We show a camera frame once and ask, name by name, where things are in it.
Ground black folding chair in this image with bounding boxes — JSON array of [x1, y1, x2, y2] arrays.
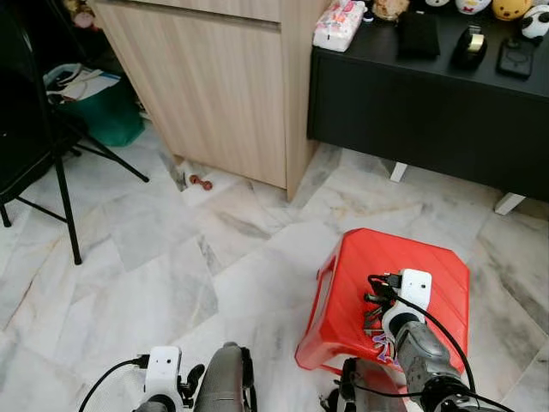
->
[[0, 0, 149, 265]]

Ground black wallet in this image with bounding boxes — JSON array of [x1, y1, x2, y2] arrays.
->
[[397, 10, 441, 61]]

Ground pink tissue pack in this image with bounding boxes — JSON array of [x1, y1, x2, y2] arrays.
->
[[313, 0, 368, 52]]

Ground red plastic stool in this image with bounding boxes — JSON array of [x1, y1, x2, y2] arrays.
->
[[295, 227, 471, 374]]

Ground light wooden cabinet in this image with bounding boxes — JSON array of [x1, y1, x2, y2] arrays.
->
[[90, 0, 331, 200]]

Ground panda plush toy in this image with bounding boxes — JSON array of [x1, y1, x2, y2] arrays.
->
[[521, 4, 549, 39]]

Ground key bunch with colourful tags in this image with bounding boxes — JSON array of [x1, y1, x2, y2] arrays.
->
[[371, 331, 397, 361]]

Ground grey robot right leg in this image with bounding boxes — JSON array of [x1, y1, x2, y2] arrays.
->
[[330, 356, 408, 412]]

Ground black TV console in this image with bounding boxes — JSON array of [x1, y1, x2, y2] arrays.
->
[[307, 9, 549, 215]]

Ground black flat device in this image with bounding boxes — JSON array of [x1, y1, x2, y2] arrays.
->
[[498, 39, 534, 80]]

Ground brown plush toy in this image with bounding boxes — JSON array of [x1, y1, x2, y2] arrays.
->
[[373, 0, 411, 20]]

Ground white round plush toy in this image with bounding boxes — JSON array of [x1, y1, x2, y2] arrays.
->
[[455, 0, 492, 14]]

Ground black tape dispenser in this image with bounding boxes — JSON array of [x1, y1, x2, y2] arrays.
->
[[450, 26, 488, 71]]

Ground yellow round plush toy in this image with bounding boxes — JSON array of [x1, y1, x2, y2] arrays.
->
[[492, 0, 533, 20]]

